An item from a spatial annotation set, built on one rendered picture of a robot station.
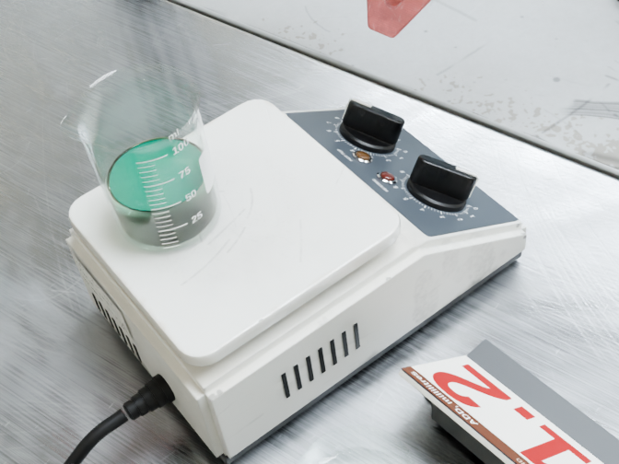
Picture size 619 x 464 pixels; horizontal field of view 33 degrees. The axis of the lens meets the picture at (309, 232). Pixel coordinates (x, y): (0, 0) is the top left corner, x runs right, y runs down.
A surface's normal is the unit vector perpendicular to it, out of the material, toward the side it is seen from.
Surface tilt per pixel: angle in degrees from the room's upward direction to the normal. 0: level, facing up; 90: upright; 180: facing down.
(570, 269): 0
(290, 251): 0
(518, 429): 40
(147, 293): 0
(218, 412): 90
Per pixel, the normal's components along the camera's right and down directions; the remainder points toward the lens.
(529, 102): -0.10, -0.65
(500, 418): 0.40, -0.85
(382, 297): 0.60, 0.57
